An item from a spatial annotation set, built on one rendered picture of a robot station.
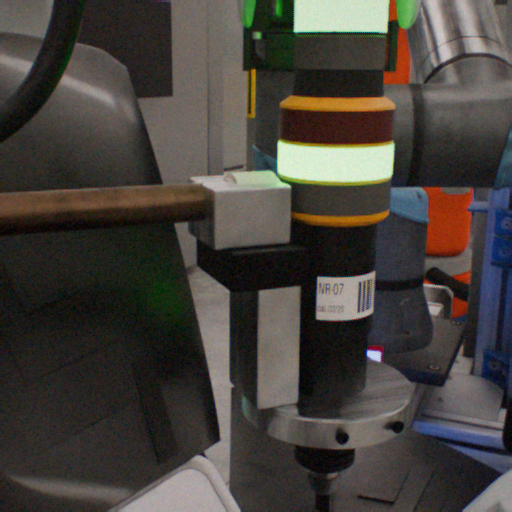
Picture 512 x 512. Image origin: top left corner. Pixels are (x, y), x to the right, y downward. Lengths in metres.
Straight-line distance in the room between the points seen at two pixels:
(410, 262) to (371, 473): 0.61
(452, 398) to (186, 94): 4.00
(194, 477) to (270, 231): 0.10
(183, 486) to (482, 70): 0.39
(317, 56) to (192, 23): 4.78
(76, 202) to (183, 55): 4.73
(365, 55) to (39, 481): 0.19
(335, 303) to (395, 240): 0.78
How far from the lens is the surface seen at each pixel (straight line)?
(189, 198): 0.27
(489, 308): 1.27
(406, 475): 0.52
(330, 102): 0.28
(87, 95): 0.40
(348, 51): 0.28
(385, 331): 1.09
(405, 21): 0.32
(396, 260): 1.08
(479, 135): 0.56
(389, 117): 0.29
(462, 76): 0.60
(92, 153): 0.37
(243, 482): 0.50
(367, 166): 0.28
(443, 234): 4.28
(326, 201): 0.28
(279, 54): 0.37
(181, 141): 4.99
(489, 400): 1.22
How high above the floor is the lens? 1.44
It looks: 15 degrees down
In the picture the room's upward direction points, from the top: 1 degrees clockwise
